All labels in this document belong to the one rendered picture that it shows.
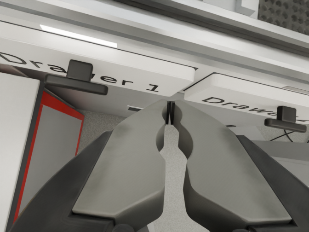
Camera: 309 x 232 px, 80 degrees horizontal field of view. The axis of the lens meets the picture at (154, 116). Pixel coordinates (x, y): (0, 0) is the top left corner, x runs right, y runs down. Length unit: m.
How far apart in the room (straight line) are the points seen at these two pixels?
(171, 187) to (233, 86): 1.03
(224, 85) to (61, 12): 0.20
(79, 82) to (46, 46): 0.05
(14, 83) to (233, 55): 0.37
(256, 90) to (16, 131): 0.41
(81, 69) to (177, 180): 1.08
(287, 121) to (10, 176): 0.48
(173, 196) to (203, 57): 1.11
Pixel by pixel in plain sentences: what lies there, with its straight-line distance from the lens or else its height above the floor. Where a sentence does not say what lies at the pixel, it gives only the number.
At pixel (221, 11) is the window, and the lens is 0.19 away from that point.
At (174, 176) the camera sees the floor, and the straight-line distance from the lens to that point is 1.24.
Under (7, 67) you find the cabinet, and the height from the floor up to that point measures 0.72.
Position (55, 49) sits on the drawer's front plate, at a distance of 0.25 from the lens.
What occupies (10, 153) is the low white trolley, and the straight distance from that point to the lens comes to 0.43.
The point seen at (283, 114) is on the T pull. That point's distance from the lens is 0.35.
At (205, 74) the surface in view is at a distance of 0.28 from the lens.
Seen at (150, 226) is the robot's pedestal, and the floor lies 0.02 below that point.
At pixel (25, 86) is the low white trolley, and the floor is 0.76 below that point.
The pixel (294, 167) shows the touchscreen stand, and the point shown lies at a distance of 1.07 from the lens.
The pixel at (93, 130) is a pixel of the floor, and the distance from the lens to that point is 1.15.
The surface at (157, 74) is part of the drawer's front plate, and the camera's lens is 0.24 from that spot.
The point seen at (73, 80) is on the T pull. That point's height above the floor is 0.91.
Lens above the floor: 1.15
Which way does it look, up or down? 76 degrees down
